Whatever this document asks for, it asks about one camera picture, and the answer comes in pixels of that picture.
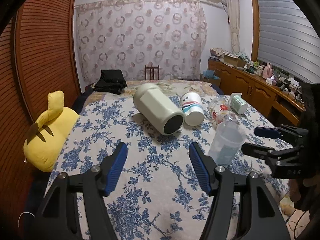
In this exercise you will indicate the dark wooden chair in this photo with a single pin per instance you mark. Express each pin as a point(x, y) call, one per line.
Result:
point(151, 72)

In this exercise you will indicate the clear plastic cup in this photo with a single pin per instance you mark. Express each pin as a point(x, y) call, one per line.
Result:
point(226, 143)

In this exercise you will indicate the blue floral bed sheet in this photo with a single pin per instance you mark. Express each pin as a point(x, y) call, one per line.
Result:
point(155, 180)

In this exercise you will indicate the wooden sideboard cabinet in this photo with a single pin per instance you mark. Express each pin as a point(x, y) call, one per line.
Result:
point(250, 87)

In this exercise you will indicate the white window curtain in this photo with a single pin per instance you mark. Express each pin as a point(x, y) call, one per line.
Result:
point(232, 17)

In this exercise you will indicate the clear glass with red print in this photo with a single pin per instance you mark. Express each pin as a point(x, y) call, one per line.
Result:
point(220, 111)

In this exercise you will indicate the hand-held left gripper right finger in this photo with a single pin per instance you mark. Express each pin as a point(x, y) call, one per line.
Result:
point(200, 170)

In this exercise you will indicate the cream thermos bottle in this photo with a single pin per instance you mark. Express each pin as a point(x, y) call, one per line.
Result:
point(157, 107)

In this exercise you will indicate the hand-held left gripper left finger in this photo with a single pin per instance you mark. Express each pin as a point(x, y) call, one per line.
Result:
point(116, 170)

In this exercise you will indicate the yellow plush toy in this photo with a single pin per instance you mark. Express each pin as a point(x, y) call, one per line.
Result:
point(53, 130)

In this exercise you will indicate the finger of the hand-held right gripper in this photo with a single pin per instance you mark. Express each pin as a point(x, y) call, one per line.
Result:
point(260, 152)
point(266, 132)

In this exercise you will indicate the white striped paper cup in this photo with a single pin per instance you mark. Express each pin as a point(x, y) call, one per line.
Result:
point(191, 107)

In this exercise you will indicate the cardboard box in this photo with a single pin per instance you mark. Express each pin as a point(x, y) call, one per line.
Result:
point(235, 59)

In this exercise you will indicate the black folded clothes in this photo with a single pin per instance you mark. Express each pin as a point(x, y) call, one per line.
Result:
point(111, 81)

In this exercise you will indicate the white tissue box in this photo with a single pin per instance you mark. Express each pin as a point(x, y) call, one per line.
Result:
point(271, 80)

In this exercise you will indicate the white cup with green print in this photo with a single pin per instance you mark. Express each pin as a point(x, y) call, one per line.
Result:
point(238, 103)

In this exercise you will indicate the wooden slatted wardrobe door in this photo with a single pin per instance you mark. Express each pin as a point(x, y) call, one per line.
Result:
point(42, 60)

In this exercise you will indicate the grey window blind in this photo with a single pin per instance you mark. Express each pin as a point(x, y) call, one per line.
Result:
point(282, 30)

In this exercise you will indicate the pink bag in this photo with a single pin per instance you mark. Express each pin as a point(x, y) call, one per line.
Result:
point(267, 70)

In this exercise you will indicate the patterned lace curtain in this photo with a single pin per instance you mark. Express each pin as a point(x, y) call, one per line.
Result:
point(140, 40)

